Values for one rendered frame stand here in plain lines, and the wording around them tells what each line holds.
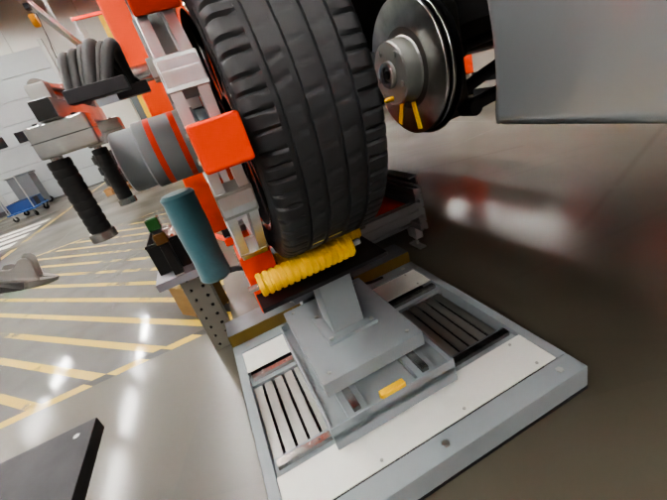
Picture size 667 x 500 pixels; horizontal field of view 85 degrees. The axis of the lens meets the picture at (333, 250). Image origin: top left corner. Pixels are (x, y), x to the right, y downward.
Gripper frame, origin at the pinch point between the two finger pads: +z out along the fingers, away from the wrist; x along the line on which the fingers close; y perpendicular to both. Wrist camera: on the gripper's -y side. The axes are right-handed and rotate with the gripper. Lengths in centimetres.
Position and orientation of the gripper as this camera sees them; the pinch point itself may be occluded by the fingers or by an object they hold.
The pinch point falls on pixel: (51, 281)
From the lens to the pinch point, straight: 93.1
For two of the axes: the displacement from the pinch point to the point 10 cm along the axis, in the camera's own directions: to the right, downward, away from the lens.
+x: -4.4, -2.7, 8.6
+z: 8.9, -0.1, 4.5
